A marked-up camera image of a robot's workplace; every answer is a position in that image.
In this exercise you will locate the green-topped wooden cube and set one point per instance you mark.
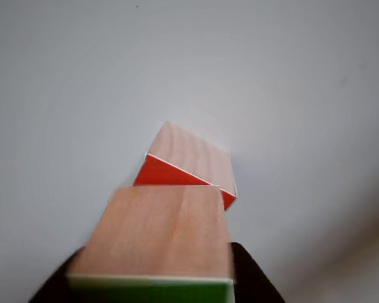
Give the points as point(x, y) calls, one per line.
point(164, 233)

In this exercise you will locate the red-topped cube with marker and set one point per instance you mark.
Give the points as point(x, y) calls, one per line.
point(189, 158)

